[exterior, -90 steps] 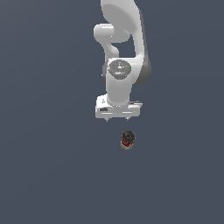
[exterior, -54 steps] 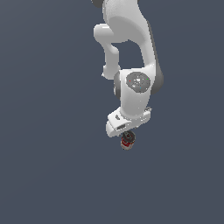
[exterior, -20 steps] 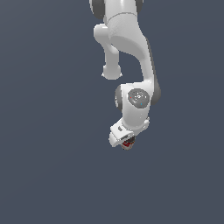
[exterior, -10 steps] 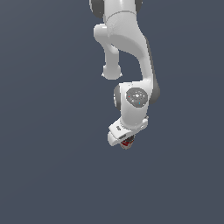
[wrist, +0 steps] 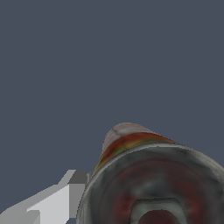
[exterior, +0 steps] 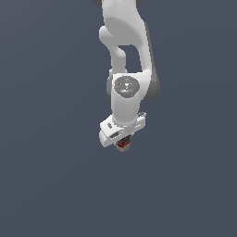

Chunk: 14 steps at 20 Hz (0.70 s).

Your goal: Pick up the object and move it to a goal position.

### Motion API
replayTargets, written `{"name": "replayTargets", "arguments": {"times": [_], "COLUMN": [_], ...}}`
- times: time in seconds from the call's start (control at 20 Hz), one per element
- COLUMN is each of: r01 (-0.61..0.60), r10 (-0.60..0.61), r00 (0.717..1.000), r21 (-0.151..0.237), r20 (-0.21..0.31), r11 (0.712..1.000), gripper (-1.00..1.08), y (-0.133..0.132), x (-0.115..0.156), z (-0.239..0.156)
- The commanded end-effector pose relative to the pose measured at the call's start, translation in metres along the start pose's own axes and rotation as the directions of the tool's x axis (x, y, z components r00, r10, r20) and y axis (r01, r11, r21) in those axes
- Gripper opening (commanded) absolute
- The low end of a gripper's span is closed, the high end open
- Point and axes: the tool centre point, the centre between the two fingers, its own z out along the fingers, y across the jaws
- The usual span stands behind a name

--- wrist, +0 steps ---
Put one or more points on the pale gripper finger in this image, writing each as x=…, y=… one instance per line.
x=52, y=201

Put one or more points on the red labelled tin can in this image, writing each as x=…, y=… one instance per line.
x=151, y=180

